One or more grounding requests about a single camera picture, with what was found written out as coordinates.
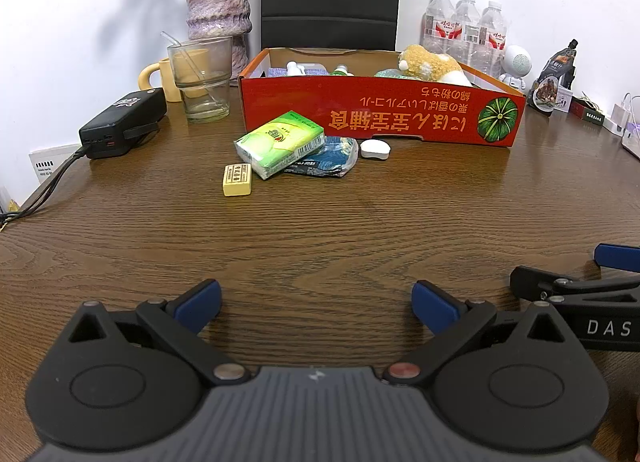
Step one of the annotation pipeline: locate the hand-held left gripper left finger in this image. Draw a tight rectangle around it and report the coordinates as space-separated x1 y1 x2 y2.
65 278 252 386

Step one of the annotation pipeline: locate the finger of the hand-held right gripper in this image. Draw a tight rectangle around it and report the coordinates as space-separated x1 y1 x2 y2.
509 265 640 305
593 243 640 271

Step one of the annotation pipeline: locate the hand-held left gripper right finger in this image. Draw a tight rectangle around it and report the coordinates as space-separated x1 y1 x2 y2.
381 279 577 386

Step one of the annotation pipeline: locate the yellow eraser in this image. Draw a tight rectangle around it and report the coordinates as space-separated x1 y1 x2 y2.
221 162 254 198

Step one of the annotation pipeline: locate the white charger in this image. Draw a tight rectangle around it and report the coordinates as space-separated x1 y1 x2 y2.
602 92 637 136

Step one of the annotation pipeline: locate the wooden desk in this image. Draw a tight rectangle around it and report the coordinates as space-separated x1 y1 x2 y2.
0 58 640 443

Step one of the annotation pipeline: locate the dark red small box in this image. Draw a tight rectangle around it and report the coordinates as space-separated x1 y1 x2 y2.
569 96 607 126

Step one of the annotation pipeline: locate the small white case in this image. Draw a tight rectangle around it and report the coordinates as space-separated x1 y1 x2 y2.
359 139 393 161

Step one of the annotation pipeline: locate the green tissue pack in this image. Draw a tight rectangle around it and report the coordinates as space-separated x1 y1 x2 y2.
234 111 326 181

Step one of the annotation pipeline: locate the blue plastic packet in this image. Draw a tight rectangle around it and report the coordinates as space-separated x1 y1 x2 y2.
284 135 359 178

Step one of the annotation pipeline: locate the black snack pouch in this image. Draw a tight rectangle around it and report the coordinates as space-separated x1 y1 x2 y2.
528 38 580 117

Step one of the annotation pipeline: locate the black power bank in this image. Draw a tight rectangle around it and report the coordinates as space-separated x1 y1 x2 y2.
78 87 168 160

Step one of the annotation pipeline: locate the red cardboard box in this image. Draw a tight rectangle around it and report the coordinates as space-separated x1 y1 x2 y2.
237 46 527 148

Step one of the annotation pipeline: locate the white labelled card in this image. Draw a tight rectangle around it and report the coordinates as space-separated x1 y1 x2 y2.
28 146 77 189

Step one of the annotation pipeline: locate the clear glass cup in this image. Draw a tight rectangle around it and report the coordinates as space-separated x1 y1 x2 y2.
166 36 234 124

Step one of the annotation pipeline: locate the white robot-shaped speaker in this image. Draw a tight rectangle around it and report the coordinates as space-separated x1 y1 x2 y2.
499 44 534 91

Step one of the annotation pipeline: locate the yellow mug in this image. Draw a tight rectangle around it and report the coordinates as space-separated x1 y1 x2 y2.
138 48 232 104

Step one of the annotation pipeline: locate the yellow plush toy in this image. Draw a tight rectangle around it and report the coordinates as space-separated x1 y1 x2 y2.
397 44 474 88

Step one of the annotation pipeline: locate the blue cloth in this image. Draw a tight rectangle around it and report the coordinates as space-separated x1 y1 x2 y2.
267 67 327 78

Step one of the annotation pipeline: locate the clear glass straw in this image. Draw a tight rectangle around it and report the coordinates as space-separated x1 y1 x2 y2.
160 31 224 109

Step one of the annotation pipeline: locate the clear water bottle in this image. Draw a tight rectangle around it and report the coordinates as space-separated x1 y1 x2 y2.
451 0 484 69
422 0 459 56
476 0 511 79

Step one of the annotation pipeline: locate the purple textured vase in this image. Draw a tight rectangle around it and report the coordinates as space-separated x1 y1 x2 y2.
184 0 253 81

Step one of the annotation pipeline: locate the black cable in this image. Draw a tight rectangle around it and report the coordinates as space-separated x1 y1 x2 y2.
0 141 97 234

